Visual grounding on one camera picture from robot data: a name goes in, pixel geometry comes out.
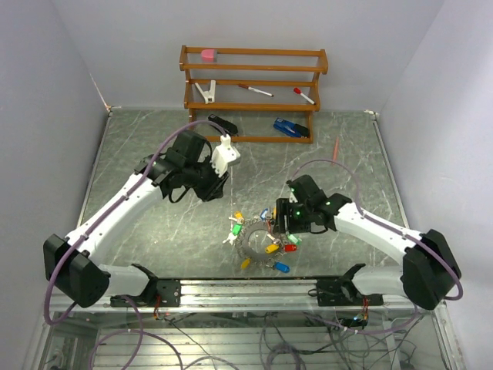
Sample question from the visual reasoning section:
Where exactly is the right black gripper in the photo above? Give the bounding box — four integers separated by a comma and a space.
273, 197, 313, 234

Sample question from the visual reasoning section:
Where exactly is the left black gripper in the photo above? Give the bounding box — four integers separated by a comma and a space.
183, 154, 230, 202

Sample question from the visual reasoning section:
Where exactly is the keyring chain with keys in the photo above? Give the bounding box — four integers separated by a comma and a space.
222, 207, 301, 274

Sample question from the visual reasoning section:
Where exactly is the green key tag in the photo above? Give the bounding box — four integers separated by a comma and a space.
287, 234, 301, 245

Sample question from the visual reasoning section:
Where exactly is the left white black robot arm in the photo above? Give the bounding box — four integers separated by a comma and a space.
43, 129, 240, 308

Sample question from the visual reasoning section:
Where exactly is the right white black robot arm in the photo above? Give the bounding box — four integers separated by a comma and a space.
273, 175, 463, 310

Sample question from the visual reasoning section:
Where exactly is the black stapler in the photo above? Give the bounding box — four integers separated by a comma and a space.
207, 114, 239, 136

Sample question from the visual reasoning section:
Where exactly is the orange pencil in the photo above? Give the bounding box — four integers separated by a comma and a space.
332, 136, 340, 162

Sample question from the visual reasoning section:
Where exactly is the white clamp tool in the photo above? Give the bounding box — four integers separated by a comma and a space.
194, 80, 216, 104

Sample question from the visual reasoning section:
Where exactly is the blue stapler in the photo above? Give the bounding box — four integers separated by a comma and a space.
273, 118, 310, 138

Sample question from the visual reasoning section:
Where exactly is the wooden three-tier rack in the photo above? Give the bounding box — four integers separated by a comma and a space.
179, 45, 329, 143

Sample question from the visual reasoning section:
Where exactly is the red white marker pen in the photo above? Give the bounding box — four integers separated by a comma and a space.
238, 84, 274, 98

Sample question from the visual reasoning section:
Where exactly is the pink eraser block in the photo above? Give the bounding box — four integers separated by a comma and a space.
200, 49, 217, 62

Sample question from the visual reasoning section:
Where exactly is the red capped white marker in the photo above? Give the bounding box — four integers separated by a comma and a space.
293, 87, 316, 105

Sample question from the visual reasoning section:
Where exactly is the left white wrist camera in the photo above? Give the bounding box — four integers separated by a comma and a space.
210, 135, 240, 177

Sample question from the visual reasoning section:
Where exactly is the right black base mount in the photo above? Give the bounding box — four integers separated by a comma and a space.
307, 277, 384, 307

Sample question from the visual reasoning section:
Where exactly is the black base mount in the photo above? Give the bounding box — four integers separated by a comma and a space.
110, 278, 182, 308
307, 277, 384, 307

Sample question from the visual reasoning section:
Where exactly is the aluminium rail frame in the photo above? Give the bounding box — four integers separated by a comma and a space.
42, 279, 446, 313

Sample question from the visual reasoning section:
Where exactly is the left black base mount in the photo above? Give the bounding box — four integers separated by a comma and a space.
110, 278, 182, 308

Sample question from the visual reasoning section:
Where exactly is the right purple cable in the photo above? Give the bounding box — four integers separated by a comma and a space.
296, 158, 464, 335

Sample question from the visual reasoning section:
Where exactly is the purple cable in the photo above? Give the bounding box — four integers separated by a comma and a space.
296, 158, 464, 335
43, 119, 224, 370

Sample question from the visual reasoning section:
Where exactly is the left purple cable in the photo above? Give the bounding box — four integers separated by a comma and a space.
43, 119, 224, 370

